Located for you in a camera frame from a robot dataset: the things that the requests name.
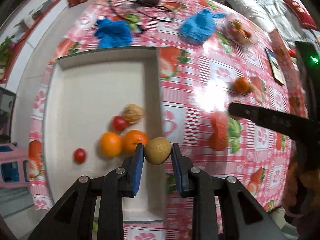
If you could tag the red cushion with gold print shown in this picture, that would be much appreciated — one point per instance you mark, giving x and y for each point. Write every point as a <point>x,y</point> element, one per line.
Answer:
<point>300,13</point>

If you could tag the white shallow tray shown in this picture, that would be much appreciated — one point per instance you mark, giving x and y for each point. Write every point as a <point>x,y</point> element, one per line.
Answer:
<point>100,85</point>

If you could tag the clear glass bowl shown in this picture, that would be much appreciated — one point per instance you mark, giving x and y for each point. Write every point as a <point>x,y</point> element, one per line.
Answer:
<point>240,31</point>

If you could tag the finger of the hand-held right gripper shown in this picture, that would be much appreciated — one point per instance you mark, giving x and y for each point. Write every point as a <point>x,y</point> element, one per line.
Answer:
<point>250,113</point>

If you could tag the blue rubber glove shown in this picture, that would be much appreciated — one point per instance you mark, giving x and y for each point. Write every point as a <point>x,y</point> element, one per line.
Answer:
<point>198,27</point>
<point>113,32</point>

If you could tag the dark smartphone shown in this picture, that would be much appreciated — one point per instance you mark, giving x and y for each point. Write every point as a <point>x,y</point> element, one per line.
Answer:
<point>275,66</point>

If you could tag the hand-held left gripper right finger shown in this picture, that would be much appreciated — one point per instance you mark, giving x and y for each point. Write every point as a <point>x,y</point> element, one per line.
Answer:
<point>178,172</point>

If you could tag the walnut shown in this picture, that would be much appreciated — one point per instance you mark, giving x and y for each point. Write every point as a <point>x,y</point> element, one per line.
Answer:
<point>133,113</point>

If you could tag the orange mandarin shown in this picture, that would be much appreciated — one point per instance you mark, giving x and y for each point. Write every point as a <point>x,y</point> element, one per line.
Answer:
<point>110,144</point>
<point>242,85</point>
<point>132,140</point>

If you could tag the green potted plant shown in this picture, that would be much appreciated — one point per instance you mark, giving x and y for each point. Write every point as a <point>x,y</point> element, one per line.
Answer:
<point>5,50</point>

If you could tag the brown round fruit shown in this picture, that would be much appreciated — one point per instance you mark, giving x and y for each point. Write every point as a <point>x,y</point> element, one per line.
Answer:
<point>157,151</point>

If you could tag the red cherry tomato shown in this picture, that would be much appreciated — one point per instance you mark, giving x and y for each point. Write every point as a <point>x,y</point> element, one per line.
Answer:
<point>119,123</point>
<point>80,155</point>

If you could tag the pink plastic stool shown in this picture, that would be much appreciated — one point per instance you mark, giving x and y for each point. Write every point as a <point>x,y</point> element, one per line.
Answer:
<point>12,165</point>

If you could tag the pink strawberry print tablecloth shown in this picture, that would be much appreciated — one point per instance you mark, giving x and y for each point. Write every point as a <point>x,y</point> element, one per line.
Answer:
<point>200,80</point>

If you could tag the sofa with pale cover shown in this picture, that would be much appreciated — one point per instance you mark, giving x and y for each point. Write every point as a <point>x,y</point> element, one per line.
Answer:
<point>260,2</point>

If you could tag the dark display cabinet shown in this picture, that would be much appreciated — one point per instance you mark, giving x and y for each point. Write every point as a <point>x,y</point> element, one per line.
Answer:
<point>7,112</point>

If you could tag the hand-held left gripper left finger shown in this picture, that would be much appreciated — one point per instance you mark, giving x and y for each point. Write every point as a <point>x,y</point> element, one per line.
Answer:
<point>137,170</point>

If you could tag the person's right forearm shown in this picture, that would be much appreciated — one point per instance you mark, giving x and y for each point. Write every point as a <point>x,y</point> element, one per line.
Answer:
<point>295,192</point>

